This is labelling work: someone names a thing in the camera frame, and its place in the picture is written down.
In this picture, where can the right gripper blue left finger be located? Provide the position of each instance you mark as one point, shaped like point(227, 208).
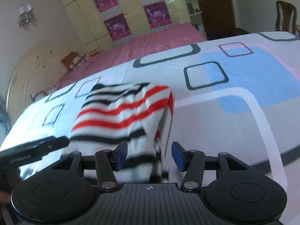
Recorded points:
point(119, 156)

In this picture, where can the white patterned bed sheet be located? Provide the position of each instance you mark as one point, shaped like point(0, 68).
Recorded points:
point(239, 95)

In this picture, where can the dark wooden chair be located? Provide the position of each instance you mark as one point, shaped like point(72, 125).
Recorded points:
point(286, 17)

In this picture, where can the red white black striped sweater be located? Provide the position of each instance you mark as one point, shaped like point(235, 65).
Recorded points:
point(104, 116)

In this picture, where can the orange striped pillow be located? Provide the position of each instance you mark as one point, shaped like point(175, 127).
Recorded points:
point(72, 60)

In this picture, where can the floral pillow by headboard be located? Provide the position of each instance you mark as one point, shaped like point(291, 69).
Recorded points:
point(37, 96)

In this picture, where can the wall lamp with glass shades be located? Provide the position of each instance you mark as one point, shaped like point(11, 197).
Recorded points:
point(26, 14)

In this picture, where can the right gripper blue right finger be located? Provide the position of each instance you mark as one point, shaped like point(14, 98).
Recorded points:
point(180, 156)

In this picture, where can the cream wardrobe with posters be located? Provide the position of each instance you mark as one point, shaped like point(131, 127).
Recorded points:
point(109, 23)

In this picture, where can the dark brown wooden door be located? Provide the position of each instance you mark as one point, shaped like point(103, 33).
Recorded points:
point(218, 18)

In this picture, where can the cream open corner shelf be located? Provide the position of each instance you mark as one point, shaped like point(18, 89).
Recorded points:
point(195, 14)

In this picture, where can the pink bed cover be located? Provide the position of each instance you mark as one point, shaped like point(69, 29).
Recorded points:
point(172, 37)

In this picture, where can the cream curved headboard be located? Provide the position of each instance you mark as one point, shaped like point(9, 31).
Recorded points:
point(39, 70)

